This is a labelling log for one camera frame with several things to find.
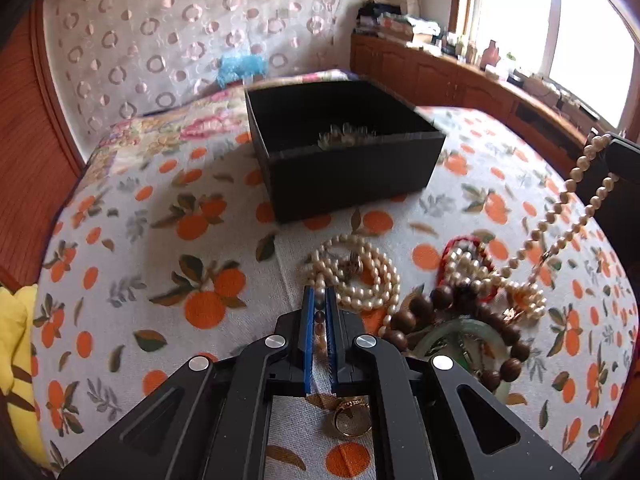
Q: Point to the window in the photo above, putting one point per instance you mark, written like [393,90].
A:
[525,10]

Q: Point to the green jade bangle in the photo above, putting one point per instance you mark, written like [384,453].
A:
[444,334]

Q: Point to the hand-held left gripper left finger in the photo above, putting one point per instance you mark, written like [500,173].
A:
[309,345]

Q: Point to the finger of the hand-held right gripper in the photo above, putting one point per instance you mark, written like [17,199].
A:
[625,157]
[622,210]

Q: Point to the wooden cabinet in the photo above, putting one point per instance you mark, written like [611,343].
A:
[400,67]

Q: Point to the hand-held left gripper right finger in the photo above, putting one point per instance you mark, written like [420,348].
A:
[333,345]

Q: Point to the orange fruit print bedsheet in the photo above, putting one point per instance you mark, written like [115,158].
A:
[150,240]

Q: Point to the short cream pearl strand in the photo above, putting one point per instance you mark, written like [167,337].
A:
[465,267]

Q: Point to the black square box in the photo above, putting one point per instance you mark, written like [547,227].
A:
[350,182]

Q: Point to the pink floral quilt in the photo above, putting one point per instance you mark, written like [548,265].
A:
[200,125]

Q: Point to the blue plastic bag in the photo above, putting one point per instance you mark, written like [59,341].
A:
[240,69]

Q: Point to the brown bottle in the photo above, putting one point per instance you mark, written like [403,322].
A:
[490,55]

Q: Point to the reddish wooden panel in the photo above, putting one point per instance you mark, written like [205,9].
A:
[35,170]

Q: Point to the pile of clutter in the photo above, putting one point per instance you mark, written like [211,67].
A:
[395,22]

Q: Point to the circle pattern curtain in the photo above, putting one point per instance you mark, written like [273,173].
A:
[150,25]

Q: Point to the windowsill clutter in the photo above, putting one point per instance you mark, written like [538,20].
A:
[545,91]

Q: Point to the yellow cloth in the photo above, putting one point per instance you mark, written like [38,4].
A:
[17,360]

